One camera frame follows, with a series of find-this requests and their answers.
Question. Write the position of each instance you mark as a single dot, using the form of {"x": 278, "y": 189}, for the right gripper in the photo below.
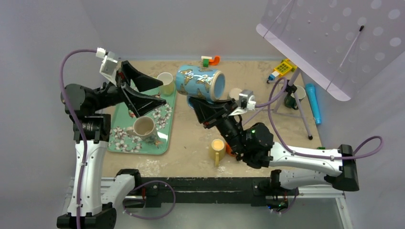
{"x": 206, "y": 109}

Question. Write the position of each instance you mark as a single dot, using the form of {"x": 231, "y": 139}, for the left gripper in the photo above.
{"x": 139, "y": 103}

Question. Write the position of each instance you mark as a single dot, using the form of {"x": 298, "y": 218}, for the blue mug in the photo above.
{"x": 200, "y": 82}

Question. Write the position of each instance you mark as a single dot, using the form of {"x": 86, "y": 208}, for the light green mug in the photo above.
{"x": 168, "y": 86}

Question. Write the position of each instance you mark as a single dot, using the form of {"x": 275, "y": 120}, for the tan floral mug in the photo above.
{"x": 144, "y": 128}

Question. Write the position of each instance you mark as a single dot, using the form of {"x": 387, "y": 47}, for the beige floral mug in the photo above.
{"x": 234, "y": 93}

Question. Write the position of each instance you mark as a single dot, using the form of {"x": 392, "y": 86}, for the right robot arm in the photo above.
{"x": 256, "y": 147}

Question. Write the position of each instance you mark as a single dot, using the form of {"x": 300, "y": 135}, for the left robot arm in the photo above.
{"x": 89, "y": 207}

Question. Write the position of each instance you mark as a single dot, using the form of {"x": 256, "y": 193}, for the yellow mug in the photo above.
{"x": 217, "y": 151}

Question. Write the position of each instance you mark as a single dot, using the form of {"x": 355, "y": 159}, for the orange mug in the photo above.
{"x": 229, "y": 150}

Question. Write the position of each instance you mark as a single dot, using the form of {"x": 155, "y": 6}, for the orange green block toy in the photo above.
{"x": 208, "y": 60}

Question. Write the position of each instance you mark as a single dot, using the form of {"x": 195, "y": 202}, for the green floral tray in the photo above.
{"x": 121, "y": 142}

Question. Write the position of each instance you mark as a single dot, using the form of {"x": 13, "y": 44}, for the tripod stand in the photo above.
{"x": 283, "y": 93}

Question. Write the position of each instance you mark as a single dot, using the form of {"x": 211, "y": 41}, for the blue cylinder toy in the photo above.
{"x": 311, "y": 94}

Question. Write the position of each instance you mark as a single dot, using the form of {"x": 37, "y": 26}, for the perforated white panel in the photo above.
{"x": 339, "y": 44}

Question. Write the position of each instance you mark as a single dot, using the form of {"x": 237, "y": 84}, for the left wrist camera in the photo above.
{"x": 109, "y": 64}

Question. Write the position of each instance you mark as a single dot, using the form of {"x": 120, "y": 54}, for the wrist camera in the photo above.
{"x": 109, "y": 64}
{"x": 246, "y": 102}

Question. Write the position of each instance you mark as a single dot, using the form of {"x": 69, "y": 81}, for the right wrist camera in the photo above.
{"x": 246, "y": 102}

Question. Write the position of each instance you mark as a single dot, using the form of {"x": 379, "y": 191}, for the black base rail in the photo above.
{"x": 254, "y": 191}

